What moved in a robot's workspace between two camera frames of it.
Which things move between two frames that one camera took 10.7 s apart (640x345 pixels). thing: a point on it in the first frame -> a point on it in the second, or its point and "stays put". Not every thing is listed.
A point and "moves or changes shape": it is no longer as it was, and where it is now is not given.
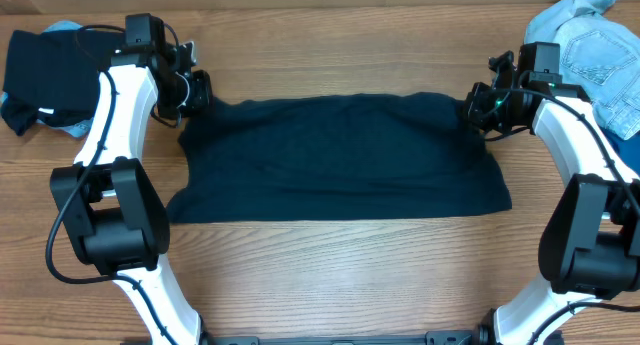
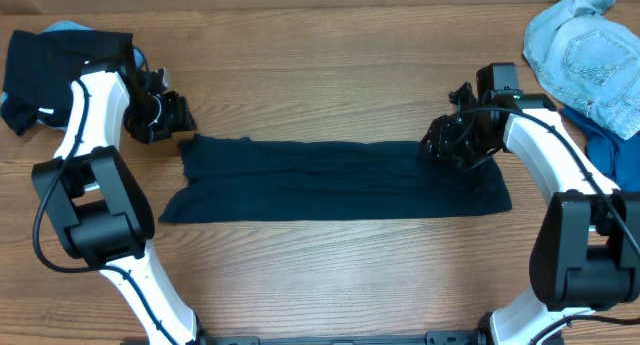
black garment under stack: x=22 y=119 stays put
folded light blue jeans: x=76 y=128 stays put
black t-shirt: x=332 y=157 moves or changes shape
